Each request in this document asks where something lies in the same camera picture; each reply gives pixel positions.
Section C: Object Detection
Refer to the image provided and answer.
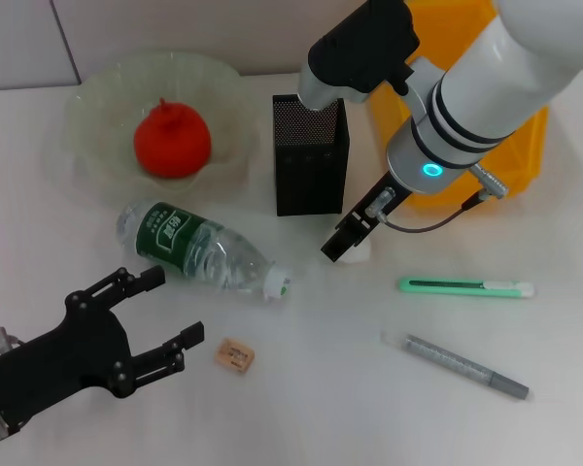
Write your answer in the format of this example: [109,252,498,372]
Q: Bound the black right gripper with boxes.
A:
[320,173,412,264]

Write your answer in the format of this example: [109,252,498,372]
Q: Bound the white paper ball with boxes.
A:
[337,242,373,264]

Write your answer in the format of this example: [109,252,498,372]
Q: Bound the left gripper cable with plugs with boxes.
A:
[0,325,23,355]

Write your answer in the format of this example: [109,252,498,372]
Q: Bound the small tan eraser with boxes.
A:
[211,337,257,375]

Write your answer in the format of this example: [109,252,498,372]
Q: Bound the black mesh pen holder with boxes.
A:
[271,90,352,217]

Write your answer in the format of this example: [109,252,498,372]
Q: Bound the gripper cable with plugs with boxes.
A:
[0,325,23,355]
[365,163,510,235]

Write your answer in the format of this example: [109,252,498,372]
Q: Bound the red-orange toy orange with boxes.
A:
[133,96,213,180]

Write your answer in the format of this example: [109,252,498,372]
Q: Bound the yellow plastic bin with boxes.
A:
[368,0,550,210]

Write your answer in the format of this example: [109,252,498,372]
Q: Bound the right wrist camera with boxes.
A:
[298,0,422,111]

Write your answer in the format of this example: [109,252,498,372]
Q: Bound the clear green-label water bottle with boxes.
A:
[115,200,292,305]

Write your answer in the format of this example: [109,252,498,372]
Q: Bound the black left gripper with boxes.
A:
[0,265,206,436]

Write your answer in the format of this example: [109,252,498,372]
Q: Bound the grey marker pen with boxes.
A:
[400,334,531,402]

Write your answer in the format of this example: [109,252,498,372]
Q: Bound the right gripper cable with plugs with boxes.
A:
[365,163,510,235]

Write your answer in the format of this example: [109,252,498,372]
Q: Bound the green glass fruit plate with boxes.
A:
[60,48,259,208]

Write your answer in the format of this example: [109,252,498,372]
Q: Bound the mint green utility knife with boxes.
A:
[397,276,535,300]

